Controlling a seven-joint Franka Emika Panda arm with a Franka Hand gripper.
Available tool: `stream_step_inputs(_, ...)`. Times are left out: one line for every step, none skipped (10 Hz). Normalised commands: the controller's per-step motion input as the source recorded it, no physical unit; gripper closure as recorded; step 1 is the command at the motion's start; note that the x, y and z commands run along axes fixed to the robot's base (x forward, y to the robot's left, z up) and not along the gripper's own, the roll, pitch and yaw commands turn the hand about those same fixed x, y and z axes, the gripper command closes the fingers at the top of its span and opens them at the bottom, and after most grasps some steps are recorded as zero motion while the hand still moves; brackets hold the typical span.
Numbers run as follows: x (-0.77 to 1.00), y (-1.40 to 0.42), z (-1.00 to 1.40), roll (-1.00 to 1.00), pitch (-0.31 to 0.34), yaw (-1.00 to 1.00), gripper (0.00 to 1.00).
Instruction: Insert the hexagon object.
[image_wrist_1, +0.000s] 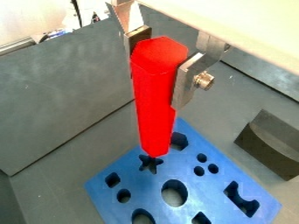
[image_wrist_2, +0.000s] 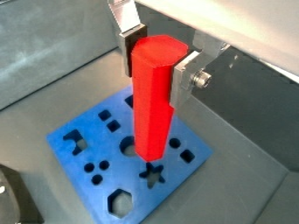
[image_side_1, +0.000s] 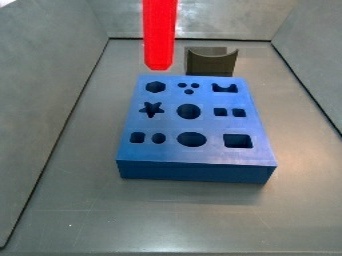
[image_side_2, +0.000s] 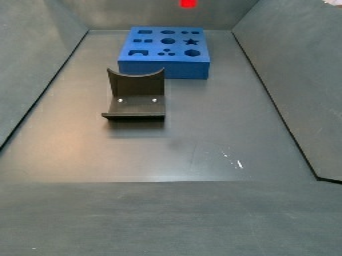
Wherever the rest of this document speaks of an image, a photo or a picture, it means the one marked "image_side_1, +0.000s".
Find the red hexagonal peg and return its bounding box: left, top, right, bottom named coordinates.
left=144, top=0, right=178, bottom=70

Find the blue shape-sorting block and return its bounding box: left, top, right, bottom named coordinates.
left=117, top=75, right=277, bottom=184

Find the dark curved holder block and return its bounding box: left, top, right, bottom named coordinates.
left=185, top=47, right=240, bottom=77

